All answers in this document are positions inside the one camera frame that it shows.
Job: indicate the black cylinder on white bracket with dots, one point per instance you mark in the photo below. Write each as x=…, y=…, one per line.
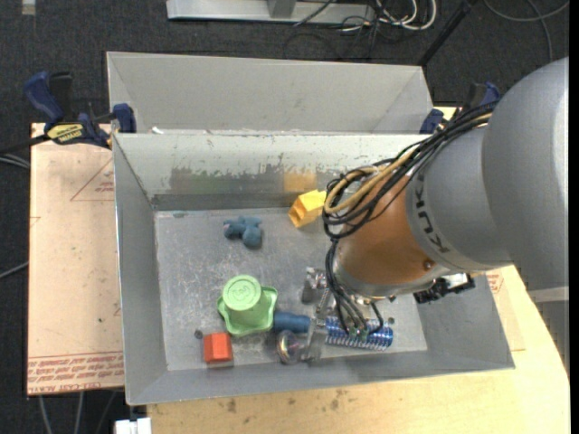
x=441, y=289

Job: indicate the green star-rimmed cup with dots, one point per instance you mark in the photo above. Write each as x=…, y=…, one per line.
x=244, y=303

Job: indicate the blue metallic coil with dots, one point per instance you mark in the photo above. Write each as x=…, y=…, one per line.
x=380, y=337

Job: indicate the blue cylinder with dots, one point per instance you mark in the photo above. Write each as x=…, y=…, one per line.
x=289, y=321

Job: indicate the brown cardboard board, red print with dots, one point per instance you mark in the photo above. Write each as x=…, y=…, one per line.
x=72, y=265

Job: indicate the grey metal bin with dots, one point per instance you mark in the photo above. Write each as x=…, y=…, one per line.
x=203, y=251

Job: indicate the yellow toy block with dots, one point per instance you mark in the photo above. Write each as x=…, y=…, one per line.
x=305, y=208

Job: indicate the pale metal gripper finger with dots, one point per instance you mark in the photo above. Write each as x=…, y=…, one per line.
x=312, y=287
x=314, y=344

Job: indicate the blue toy animal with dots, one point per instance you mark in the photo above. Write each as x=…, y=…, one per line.
x=246, y=233

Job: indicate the clear glass ball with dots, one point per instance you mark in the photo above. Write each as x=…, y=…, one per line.
x=289, y=347

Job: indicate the red block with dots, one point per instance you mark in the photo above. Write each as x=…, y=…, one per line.
x=217, y=348

